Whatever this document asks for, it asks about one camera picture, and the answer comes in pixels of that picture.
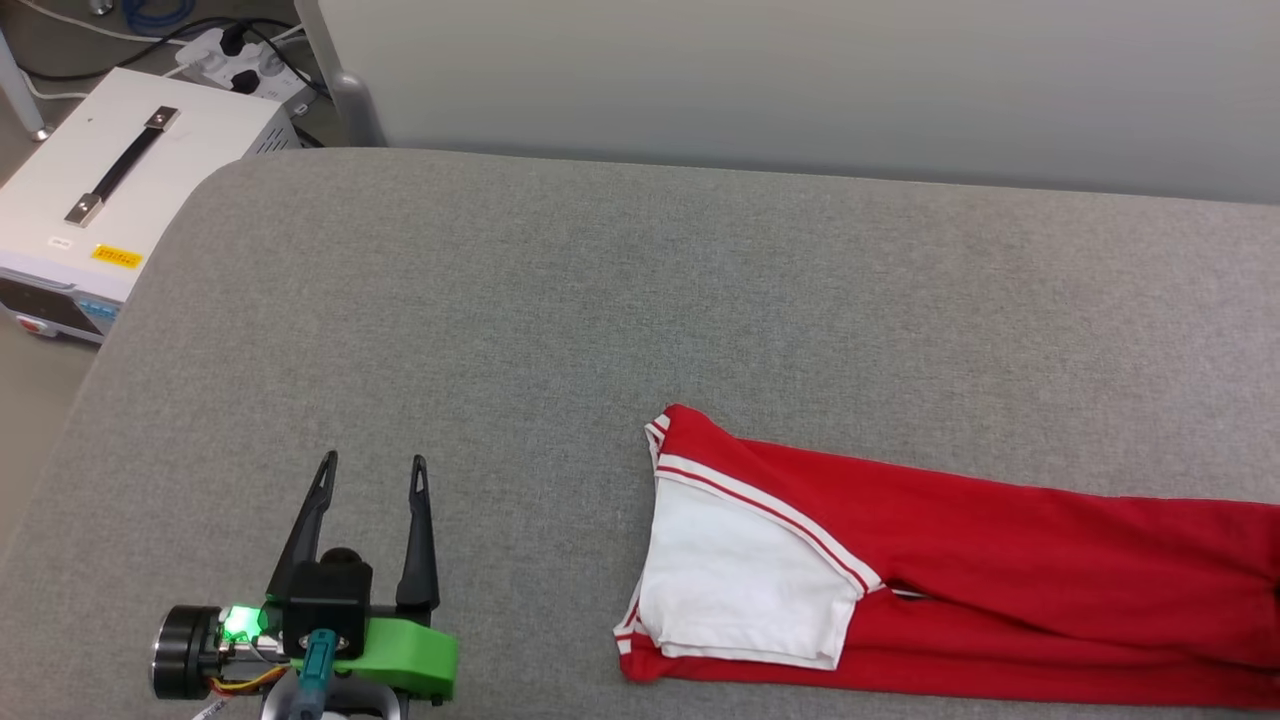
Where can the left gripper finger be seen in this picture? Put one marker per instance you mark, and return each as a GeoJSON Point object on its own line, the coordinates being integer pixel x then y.
{"type": "Point", "coordinates": [420, 560]}
{"type": "Point", "coordinates": [305, 530]}

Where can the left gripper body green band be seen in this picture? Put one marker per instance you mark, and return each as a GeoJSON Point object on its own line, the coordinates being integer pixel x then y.
{"type": "Point", "coordinates": [410, 655]}

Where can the red white sports jersey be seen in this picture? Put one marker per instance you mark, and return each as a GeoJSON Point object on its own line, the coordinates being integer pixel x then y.
{"type": "Point", "coordinates": [950, 560]}

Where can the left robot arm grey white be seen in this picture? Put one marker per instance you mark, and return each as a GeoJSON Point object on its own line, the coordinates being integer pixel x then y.
{"type": "Point", "coordinates": [375, 703]}

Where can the yellow warning label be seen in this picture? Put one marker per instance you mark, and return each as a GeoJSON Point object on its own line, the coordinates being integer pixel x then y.
{"type": "Point", "coordinates": [117, 256]}

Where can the white power supply box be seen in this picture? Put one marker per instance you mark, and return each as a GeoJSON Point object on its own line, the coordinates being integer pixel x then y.
{"type": "Point", "coordinates": [190, 160]}

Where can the grey metal partition foot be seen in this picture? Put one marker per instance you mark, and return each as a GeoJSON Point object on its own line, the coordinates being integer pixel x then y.
{"type": "Point", "coordinates": [345, 90]}

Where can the black power plug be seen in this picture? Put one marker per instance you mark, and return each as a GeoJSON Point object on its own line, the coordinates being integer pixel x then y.
{"type": "Point", "coordinates": [233, 40]}
{"type": "Point", "coordinates": [245, 82]}

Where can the white power strip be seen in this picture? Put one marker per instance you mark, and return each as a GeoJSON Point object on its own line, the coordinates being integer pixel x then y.
{"type": "Point", "coordinates": [265, 65]}

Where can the white metal furniture leg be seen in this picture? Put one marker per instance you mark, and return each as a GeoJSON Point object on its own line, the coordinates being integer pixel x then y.
{"type": "Point", "coordinates": [22, 95]}

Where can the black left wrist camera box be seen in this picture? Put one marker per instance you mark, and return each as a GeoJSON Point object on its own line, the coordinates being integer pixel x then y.
{"type": "Point", "coordinates": [330, 600]}

